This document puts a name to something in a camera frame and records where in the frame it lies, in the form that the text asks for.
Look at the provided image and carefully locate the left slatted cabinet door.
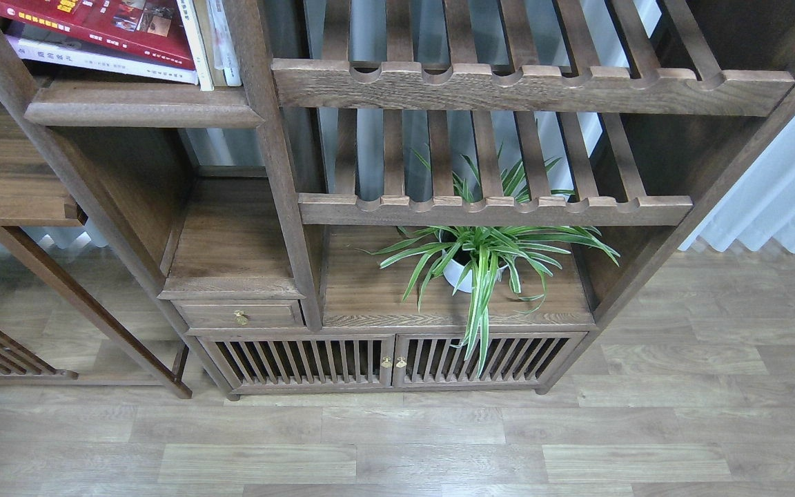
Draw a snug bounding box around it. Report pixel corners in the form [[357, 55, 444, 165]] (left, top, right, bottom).
[[201, 335, 395, 394]]

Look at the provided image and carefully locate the cream upright book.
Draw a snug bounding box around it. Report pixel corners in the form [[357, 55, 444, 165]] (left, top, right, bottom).
[[176, 0, 215, 92]]

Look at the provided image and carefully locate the white flat book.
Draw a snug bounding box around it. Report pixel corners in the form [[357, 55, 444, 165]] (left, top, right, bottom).
[[6, 35, 199, 84]]

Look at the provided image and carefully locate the green spider plant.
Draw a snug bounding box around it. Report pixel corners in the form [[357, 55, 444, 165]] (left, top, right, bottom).
[[367, 144, 620, 378]]

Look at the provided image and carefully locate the wooden side table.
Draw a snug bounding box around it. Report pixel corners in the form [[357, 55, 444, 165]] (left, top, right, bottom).
[[0, 103, 192, 399]]

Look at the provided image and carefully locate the white plant pot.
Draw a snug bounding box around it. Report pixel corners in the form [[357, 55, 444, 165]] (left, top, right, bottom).
[[444, 251, 490, 293]]

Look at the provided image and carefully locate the slatted cabinet door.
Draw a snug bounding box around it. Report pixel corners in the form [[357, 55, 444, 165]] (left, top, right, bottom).
[[201, 335, 395, 394], [392, 331, 586, 390]]

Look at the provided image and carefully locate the small wooden drawer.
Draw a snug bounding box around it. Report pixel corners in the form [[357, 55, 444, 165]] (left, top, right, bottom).
[[173, 300, 305, 329]]

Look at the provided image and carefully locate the white upright book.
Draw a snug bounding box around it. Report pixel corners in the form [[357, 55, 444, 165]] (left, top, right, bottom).
[[207, 1, 242, 87]]

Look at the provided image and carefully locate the white curtain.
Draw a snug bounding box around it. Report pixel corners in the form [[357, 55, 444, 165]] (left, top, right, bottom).
[[680, 117, 795, 253]]

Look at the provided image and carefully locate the right slatted cabinet door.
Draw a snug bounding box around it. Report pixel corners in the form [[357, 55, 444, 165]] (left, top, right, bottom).
[[392, 331, 586, 390]]

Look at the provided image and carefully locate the dark wooden bookshelf unit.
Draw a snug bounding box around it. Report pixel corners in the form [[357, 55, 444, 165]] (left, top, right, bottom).
[[0, 1, 795, 396]]

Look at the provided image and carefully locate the brass drawer knob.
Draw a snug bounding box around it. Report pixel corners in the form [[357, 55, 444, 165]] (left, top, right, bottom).
[[234, 309, 250, 325]]

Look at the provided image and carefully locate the red book cover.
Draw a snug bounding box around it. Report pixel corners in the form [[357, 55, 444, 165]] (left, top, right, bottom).
[[0, 1, 195, 70]]

